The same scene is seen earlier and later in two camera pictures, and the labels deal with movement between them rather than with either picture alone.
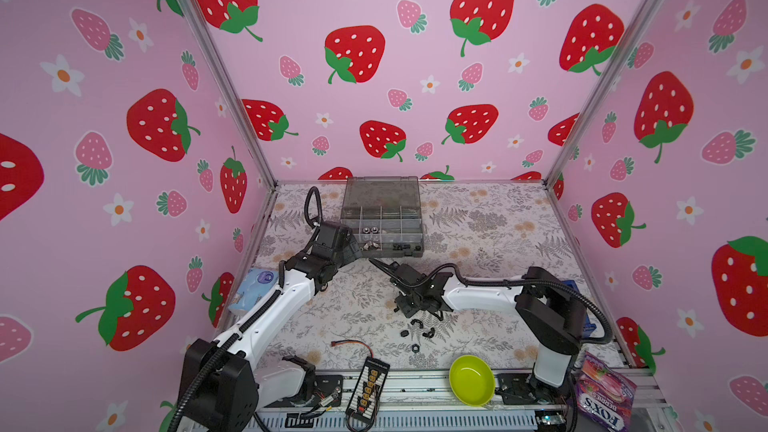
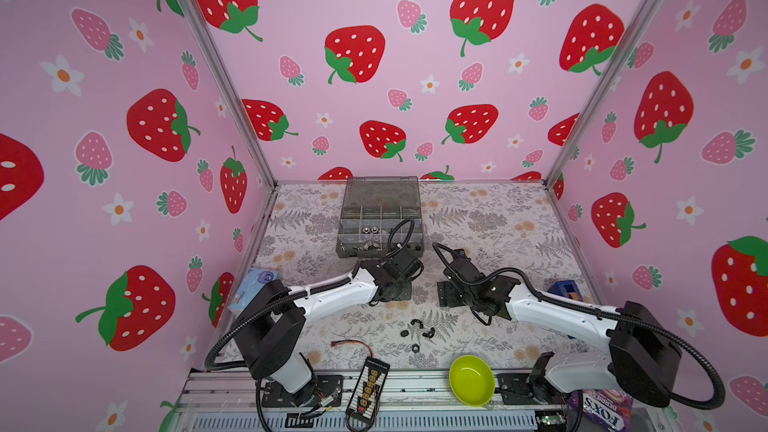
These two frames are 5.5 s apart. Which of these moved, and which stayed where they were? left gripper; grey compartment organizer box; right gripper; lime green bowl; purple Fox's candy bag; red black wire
Moved: right gripper; left gripper
Stayed: grey compartment organizer box; purple Fox's candy bag; red black wire; lime green bowl
